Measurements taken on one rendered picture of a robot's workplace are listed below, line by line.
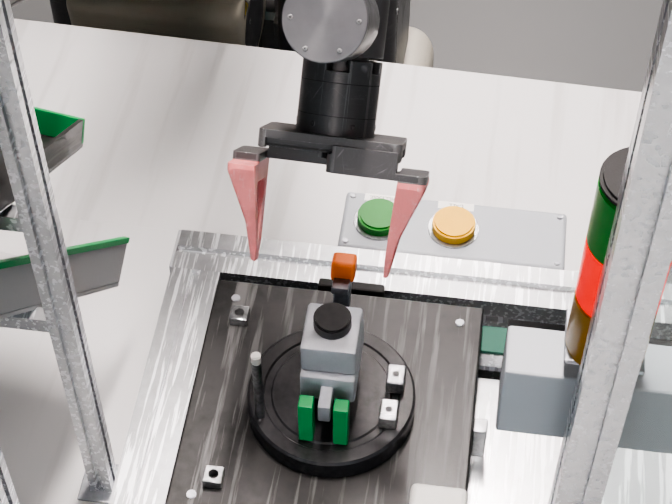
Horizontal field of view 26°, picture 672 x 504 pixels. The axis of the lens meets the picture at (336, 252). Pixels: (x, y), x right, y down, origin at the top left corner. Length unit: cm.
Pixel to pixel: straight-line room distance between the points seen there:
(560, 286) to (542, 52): 165
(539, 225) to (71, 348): 47
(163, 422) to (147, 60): 56
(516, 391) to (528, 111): 71
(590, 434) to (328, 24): 31
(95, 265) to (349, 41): 38
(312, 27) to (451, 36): 202
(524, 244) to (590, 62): 161
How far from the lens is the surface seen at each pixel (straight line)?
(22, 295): 111
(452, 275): 133
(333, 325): 113
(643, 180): 74
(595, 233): 83
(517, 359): 94
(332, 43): 95
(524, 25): 301
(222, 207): 152
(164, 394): 127
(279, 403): 121
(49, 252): 105
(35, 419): 138
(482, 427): 123
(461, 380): 125
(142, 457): 123
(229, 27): 182
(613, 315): 83
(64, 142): 110
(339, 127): 102
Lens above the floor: 200
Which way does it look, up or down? 51 degrees down
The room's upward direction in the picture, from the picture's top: straight up
